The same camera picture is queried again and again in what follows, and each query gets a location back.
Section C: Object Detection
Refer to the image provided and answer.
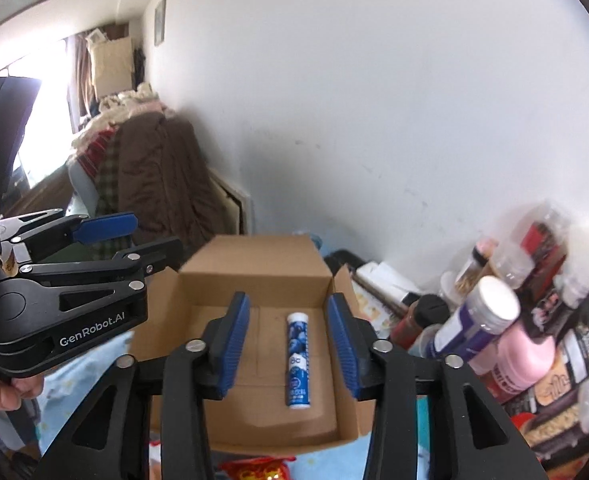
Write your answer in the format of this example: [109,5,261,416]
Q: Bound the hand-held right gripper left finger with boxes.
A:
[34,291,251,480]

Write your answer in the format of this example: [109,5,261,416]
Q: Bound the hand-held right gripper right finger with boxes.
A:
[325,293,550,480]

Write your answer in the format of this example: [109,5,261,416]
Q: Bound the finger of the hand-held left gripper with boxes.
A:
[22,236,184,283]
[0,208,139,262]

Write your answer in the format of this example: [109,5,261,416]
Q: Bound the blue tablet tube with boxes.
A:
[285,311,314,410]

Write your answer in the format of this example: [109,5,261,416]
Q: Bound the brown cardboard box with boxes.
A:
[132,234,377,456]

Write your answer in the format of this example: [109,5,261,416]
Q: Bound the red snack packet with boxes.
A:
[219,455,292,480]

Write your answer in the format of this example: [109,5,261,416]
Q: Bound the plaid garment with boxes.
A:
[93,135,124,222]

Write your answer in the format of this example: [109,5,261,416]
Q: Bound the grey chair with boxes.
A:
[67,160,100,221]

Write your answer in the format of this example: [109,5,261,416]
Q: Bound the brown wooden desk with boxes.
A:
[4,165,75,217]

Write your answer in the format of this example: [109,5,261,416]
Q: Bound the brown coat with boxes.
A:
[117,110,216,252]

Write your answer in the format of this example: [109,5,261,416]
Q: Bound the white paper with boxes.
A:
[355,261,422,307]

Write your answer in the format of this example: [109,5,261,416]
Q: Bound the brown bottle black cap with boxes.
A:
[389,294,450,353]

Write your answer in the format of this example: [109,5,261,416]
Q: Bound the brown curtain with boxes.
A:
[66,35,96,137]

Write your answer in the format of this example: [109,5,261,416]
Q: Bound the light blue floral tablecloth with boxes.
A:
[34,232,425,480]

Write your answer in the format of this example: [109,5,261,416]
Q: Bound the pile of clothes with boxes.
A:
[69,82,176,171]

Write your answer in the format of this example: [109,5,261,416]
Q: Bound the white leaning board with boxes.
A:
[207,167,253,236]

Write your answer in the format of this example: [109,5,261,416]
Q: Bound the purple label jar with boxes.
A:
[431,276,521,361]

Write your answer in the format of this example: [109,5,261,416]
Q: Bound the pink bottle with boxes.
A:
[479,320,557,403]

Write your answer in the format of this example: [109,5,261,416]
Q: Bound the clear jar dark red label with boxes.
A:
[519,206,572,286]

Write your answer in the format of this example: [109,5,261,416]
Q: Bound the black nut packet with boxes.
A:
[517,365,589,466]

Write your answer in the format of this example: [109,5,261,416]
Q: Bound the small wall picture frame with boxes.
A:
[153,0,167,45]

